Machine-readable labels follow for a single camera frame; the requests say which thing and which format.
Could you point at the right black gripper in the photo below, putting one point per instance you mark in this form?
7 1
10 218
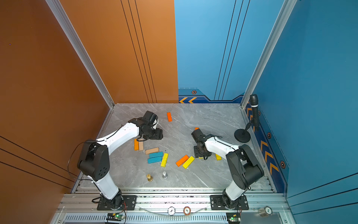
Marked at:
196 154

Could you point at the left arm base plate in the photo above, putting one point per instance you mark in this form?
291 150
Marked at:
118 203

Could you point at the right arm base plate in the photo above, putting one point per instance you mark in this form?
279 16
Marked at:
221 202

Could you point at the lower teal block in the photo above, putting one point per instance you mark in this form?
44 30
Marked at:
154 159

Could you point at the tan wooden block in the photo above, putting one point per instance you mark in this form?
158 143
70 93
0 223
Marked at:
152 150

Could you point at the brass weight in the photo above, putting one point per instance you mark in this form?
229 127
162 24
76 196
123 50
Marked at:
149 177

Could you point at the upper teal block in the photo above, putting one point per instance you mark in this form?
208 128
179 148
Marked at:
157 154

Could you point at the right green circuit board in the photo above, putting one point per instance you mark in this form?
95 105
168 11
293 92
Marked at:
233 218

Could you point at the green circuit board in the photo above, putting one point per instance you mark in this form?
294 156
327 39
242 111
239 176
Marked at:
233 218
115 218

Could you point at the black microphone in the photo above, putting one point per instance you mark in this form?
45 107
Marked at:
255 112

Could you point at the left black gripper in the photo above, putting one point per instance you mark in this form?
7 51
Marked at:
159 135

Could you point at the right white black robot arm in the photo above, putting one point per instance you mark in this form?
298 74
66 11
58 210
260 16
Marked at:
244 167

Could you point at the amber orange block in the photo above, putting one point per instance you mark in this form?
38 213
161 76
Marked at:
136 145

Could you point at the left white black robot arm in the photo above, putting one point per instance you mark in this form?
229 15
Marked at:
94 160

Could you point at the white round dial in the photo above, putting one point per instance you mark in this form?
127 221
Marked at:
171 211

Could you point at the copper round dial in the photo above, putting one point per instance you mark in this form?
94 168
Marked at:
187 211

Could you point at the pale cream wooden block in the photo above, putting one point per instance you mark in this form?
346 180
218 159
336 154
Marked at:
141 145

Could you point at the yellow block beside teal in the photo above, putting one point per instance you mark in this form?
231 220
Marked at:
164 160

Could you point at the left green circuit board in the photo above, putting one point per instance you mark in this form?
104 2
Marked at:
115 218

